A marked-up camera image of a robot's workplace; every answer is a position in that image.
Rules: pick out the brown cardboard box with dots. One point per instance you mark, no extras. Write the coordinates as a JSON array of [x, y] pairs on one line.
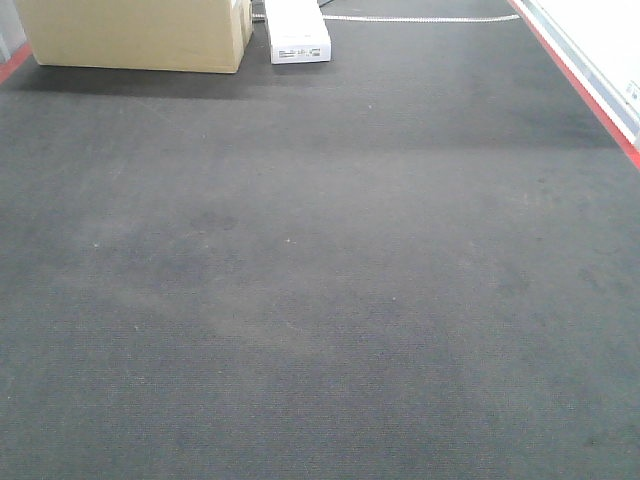
[[183, 36]]

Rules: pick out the dark grey conveyor belt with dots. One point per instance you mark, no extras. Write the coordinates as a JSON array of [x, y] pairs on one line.
[[419, 260]]

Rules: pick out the white conveyor side rail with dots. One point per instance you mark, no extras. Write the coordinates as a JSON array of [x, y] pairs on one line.
[[600, 42]]

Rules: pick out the white long carton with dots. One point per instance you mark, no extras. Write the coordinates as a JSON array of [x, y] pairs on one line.
[[297, 32]]

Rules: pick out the red conveyor edge strip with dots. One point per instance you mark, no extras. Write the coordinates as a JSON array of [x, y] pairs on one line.
[[575, 80]]

